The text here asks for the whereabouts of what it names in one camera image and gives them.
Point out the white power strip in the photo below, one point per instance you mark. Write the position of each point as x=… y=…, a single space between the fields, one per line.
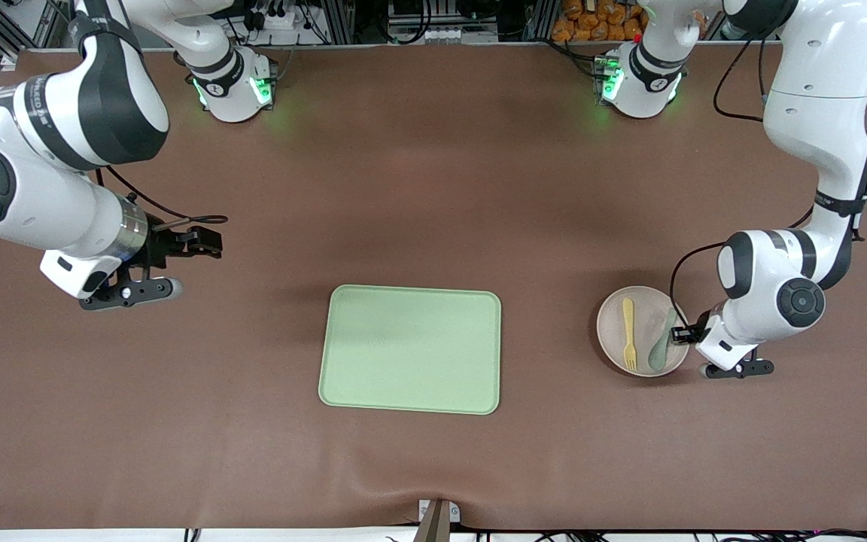
x=279 y=19

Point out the light green rectangular tray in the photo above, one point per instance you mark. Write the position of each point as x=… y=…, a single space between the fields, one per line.
x=411 y=350

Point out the white connector strip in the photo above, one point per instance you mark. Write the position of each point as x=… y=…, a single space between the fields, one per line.
x=456 y=35

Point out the aluminium frame post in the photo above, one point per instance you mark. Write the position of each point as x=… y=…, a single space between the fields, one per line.
x=339 y=22

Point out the yellow plastic fork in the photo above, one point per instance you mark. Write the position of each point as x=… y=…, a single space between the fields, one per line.
x=628 y=316

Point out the grey metal mount bracket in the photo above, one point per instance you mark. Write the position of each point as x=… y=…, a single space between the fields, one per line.
x=437 y=519

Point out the brown table mat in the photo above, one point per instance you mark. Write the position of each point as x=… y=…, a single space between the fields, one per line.
x=433 y=188

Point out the green plastic spoon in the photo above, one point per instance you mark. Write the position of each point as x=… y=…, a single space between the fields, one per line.
x=656 y=357

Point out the orange bread rolls pile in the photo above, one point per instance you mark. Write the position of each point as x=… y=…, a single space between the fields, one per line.
x=599 y=19

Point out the beige round plate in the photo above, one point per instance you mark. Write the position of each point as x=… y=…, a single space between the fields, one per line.
x=614 y=331

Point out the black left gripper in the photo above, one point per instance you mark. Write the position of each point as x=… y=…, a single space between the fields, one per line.
x=692 y=332

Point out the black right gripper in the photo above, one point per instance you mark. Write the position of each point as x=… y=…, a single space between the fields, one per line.
x=163 y=246

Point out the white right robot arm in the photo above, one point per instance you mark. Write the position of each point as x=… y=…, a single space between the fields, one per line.
x=50 y=113

